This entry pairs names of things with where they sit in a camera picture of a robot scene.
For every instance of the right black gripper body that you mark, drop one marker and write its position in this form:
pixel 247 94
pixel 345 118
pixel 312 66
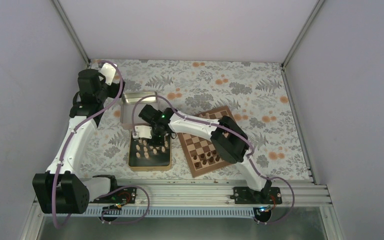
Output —
pixel 160 141

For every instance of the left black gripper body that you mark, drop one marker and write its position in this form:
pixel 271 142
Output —
pixel 115 90

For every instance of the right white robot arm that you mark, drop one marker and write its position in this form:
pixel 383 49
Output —
pixel 229 140

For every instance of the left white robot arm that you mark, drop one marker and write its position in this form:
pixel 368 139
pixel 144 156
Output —
pixel 59 190

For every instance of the gold tin with pieces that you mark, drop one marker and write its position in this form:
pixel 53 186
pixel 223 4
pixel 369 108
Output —
pixel 143 157

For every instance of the wooden chess board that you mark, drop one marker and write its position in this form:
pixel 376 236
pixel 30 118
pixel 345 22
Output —
pixel 201 155

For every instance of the floral table mat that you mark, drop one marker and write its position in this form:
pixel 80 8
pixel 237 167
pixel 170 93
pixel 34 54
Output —
pixel 254 92

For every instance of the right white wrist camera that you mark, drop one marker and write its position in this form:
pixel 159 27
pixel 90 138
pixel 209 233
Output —
pixel 142 132

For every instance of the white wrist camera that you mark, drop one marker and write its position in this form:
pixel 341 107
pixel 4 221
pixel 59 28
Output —
pixel 109 72
pixel 142 132

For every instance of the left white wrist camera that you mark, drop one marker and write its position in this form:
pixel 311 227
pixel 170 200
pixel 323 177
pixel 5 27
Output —
pixel 109 72

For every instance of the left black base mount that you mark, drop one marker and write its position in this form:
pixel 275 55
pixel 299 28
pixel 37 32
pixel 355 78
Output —
pixel 126 195

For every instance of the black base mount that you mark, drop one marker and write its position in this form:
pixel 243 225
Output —
pixel 268 195
pixel 126 195

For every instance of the aluminium corner frame post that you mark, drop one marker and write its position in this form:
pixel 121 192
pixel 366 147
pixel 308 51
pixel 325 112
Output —
pixel 70 30

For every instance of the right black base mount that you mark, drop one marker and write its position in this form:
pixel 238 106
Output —
pixel 268 195

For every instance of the aluminium front rail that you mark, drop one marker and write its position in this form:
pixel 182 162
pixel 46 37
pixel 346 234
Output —
pixel 206 198

